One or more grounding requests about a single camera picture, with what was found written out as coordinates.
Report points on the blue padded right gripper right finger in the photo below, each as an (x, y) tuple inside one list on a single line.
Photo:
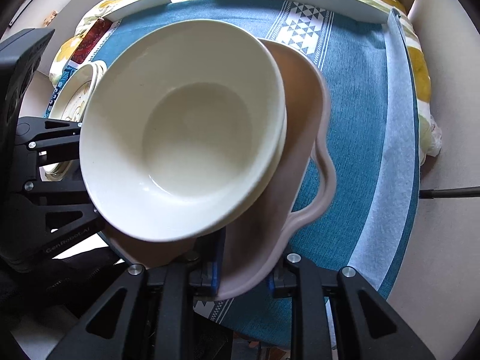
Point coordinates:
[(282, 281)]

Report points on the orange plush toy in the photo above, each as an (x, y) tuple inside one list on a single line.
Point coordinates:
[(50, 17)]

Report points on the cream round bowl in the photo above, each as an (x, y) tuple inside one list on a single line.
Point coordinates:
[(262, 184), (180, 129)]

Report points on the blue patterned tablecloth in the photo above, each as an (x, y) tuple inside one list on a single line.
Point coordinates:
[(373, 130)]

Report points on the pink square bowl with handles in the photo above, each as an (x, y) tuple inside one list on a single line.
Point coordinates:
[(255, 240)]

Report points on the black curved stand pole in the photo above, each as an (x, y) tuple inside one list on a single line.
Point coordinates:
[(450, 193)]

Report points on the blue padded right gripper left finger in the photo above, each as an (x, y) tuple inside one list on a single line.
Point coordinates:
[(205, 273)]

